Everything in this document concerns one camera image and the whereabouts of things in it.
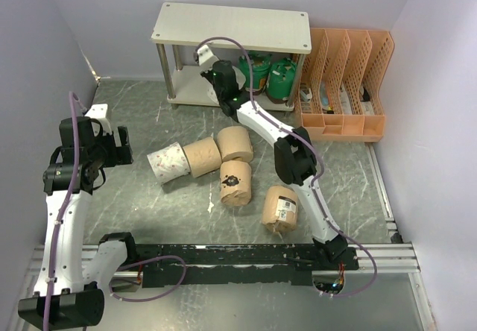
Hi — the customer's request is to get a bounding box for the tan paper roll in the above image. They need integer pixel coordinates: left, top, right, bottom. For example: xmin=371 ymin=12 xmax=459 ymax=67
xmin=217 ymin=126 xmax=253 ymax=163
xmin=183 ymin=137 xmax=222 ymax=178

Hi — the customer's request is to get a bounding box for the purple cable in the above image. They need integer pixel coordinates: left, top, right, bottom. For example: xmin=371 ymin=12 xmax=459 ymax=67
xmin=197 ymin=36 xmax=379 ymax=300
xmin=42 ymin=91 xmax=189 ymax=328

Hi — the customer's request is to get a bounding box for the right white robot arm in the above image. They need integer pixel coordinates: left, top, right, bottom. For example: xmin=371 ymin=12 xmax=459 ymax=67
xmin=200 ymin=60 xmax=348 ymax=270

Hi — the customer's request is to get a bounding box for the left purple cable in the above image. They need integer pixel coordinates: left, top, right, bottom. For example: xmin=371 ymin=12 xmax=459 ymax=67
xmin=42 ymin=91 xmax=189 ymax=328

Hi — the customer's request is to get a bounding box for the tan paper roll left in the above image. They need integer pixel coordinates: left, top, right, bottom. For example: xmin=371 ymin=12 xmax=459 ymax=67
xmin=183 ymin=137 xmax=222 ymax=178

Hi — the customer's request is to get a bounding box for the white two-tier shelf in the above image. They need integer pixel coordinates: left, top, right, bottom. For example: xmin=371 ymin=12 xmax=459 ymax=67
xmin=151 ymin=2 xmax=312 ymax=111

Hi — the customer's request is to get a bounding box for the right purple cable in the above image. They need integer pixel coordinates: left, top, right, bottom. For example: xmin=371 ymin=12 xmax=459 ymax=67
xmin=197 ymin=36 xmax=379 ymax=300

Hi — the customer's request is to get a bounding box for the green torn roll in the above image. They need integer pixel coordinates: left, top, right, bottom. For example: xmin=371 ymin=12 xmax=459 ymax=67
xmin=238 ymin=51 xmax=271 ymax=95

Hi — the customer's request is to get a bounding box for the tan paper roll back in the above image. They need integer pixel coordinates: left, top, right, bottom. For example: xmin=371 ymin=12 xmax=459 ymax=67
xmin=217 ymin=126 xmax=253 ymax=163

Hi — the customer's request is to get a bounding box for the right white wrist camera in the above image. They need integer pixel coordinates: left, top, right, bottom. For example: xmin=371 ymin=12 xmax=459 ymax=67
xmin=196 ymin=44 xmax=218 ymax=70

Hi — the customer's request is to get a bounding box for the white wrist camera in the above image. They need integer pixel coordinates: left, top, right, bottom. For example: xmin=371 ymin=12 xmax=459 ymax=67
xmin=86 ymin=104 xmax=113 ymax=136
xmin=196 ymin=44 xmax=218 ymax=70

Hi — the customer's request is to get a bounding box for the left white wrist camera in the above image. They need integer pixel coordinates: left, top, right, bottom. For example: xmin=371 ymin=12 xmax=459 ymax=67
xmin=86 ymin=104 xmax=113 ymax=136

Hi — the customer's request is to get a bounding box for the white dotted paper roll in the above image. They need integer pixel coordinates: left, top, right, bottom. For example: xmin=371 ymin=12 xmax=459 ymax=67
xmin=206 ymin=85 xmax=219 ymax=106

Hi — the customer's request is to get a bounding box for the tan roll with black mark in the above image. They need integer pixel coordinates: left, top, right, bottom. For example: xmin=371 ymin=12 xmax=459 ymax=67
xmin=220 ymin=160 xmax=252 ymax=207

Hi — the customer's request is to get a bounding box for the tan roll with label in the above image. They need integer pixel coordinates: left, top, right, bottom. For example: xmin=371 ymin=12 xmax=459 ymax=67
xmin=262 ymin=185 xmax=299 ymax=234

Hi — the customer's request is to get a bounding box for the orange plastic file organizer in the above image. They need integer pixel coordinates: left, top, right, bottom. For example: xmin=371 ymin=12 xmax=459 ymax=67
xmin=294 ymin=28 xmax=394 ymax=142

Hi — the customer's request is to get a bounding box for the green roll with brown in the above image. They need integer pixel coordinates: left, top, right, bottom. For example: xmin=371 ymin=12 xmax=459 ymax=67
xmin=265 ymin=57 xmax=296 ymax=104

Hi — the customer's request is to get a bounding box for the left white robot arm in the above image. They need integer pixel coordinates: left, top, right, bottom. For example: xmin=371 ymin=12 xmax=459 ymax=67
xmin=18 ymin=116 xmax=139 ymax=330

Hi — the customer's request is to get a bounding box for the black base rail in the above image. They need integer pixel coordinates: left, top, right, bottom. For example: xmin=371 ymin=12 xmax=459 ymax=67
xmin=132 ymin=243 xmax=358 ymax=288

